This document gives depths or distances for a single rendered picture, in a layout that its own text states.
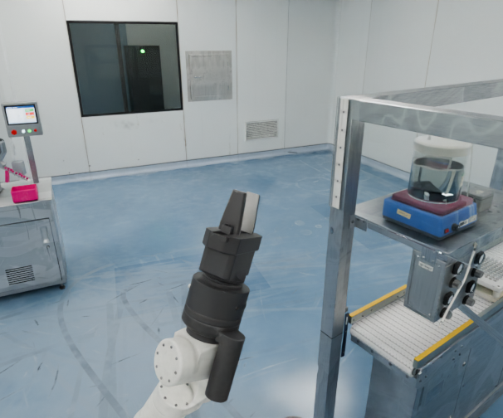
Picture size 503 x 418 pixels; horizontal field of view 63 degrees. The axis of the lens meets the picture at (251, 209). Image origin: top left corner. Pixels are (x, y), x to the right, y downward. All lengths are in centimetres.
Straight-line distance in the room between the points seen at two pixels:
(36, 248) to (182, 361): 283
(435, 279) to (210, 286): 81
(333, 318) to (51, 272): 244
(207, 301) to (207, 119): 578
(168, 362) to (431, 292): 86
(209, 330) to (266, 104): 616
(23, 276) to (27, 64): 313
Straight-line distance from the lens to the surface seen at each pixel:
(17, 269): 345
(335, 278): 143
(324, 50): 712
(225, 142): 647
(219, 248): 55
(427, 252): 124
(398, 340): 157
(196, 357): 62
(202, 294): 59
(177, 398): 71
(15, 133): 348
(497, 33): 526
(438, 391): 192
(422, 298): 131
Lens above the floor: 182
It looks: 23 degrees down
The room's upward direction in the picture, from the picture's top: straight up
